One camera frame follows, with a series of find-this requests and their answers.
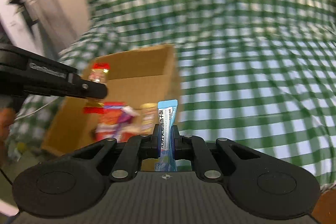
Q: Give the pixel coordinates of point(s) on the brown cardboard box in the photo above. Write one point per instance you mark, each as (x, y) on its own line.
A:
(145, 75)

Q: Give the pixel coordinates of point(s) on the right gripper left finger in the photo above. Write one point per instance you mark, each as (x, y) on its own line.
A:
(121, 161)

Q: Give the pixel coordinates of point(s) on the light blue sachet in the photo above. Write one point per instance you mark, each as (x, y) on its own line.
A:
(166, 113)

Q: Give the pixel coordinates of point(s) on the green checkered sofa cover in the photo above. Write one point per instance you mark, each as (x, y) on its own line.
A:
(260, 72)

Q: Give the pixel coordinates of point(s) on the small red candy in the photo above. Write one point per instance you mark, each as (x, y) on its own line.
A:
(98, 74)

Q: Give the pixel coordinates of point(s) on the red white snack packet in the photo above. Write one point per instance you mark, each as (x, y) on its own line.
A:
(109, 123)

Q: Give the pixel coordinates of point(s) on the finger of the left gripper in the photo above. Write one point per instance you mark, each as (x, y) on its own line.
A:
(80, 88)

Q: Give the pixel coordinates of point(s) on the purple white wafer pack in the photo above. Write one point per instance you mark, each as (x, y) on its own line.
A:
(127, 125)

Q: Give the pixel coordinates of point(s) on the yellow candy bar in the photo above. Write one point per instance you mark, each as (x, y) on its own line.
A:
(148, 113)

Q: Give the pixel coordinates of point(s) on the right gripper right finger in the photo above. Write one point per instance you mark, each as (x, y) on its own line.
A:
(210, 161)

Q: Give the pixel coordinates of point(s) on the white window frame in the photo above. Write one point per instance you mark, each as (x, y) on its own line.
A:
(20, 22)

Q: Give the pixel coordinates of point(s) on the grey curtain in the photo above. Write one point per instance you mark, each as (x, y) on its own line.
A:
(51, 28)

